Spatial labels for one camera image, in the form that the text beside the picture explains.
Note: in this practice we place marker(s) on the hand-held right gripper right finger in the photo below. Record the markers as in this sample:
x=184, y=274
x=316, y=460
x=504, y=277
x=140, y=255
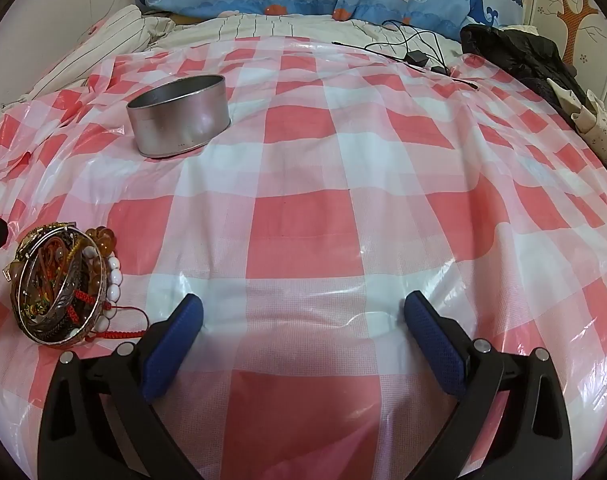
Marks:
x=433, y=345

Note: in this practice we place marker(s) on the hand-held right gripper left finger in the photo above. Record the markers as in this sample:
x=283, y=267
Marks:
x=176, y=345

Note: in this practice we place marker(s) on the thin gold bangle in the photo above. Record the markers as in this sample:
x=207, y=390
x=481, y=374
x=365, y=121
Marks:
x=38, y=232

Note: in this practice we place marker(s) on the engraved silver bangle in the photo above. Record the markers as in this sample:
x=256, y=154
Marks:
x=58, y=300

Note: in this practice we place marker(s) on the twisted dark silver bangle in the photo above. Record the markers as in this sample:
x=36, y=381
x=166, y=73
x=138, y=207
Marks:
x=53, y=332

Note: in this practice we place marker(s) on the silver round tin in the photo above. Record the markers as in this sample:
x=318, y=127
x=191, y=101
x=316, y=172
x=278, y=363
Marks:
x=183, y=120

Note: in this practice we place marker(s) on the red checkered plastic tablecloth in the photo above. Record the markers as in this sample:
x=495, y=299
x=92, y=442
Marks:
x=308, y=185

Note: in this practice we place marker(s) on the beige patterned fabric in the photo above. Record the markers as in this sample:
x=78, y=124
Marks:
x=601, y=125

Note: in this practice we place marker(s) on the black charger adapter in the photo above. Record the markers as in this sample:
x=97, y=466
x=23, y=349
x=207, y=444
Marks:
x=416, y=58

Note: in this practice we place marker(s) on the black jacket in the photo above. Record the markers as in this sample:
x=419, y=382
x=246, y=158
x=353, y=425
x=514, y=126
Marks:
x=513, y=50

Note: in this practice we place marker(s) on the white striped quilt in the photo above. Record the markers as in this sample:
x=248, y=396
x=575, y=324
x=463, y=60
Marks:
x=263, y=27

